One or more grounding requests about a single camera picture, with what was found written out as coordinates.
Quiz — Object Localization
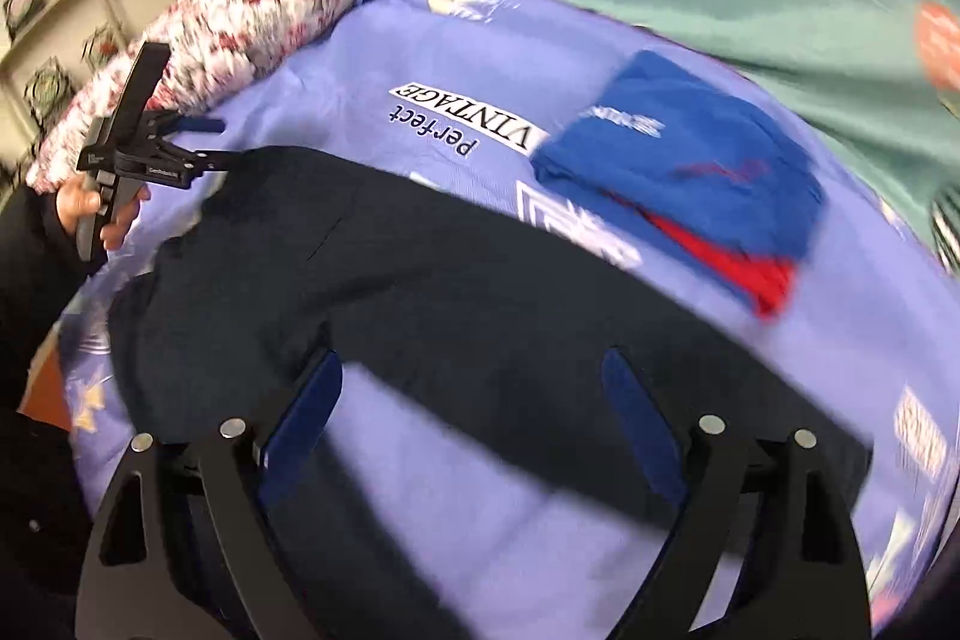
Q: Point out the person's left hand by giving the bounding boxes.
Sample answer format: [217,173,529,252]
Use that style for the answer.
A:
[58,180,152,252]

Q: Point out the purple printed bed sheet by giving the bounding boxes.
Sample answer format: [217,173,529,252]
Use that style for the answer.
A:
[30,0,960,640]

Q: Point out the person's left forearm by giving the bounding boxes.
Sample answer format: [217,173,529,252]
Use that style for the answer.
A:
[0,182,110,405]

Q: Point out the framed decorative plate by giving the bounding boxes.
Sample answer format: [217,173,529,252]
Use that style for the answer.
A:
[25,57,70,125]
[4,0,52,43]
[81,21,122,73]

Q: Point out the folded red pants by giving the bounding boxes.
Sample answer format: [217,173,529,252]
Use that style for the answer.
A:
[645,212,797,319]

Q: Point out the dark pants with grey lining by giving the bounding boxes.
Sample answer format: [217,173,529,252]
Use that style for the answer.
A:
[109,145,875,640]

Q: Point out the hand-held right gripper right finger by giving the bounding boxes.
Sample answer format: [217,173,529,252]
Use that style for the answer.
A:
[600,346,875,640]

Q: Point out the folded blue pants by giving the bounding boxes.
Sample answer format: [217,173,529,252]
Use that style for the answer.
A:
[531,49,826,319]

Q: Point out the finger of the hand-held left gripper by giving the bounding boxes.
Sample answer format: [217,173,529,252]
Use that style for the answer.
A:
[160,137,235,176]
[148,111,227,136]

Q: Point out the person's dark clothing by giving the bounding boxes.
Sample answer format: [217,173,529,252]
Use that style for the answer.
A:
[0,407,98,640]

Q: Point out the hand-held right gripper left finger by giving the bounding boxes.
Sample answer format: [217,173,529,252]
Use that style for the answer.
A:
[73,347,346,640]

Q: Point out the red floral pillow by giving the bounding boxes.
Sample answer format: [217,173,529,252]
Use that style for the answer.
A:
[26,0,368,195]

